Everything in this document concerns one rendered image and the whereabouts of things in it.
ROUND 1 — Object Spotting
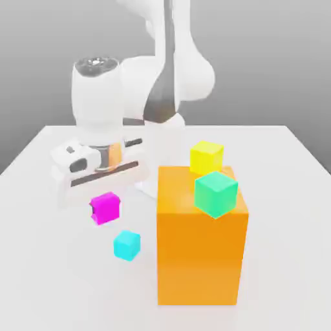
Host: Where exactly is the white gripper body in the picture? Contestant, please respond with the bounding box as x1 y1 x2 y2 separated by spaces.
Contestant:
51 159 151 208

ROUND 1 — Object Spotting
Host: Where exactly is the small magenta cube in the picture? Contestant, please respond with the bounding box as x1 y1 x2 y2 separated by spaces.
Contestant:
89 191 122 226

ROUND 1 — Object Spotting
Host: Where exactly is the small cyan cube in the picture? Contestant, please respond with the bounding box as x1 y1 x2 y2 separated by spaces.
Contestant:
112 230 142 262

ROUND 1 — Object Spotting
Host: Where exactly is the small yellow cube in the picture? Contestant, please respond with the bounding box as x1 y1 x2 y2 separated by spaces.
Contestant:
189 140 225 176

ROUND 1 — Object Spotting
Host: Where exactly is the small green cube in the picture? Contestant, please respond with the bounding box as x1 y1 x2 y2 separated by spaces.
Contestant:
193 170 239 220

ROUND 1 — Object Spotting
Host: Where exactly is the large orange box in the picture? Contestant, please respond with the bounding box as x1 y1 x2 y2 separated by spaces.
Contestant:
156 165 250 306

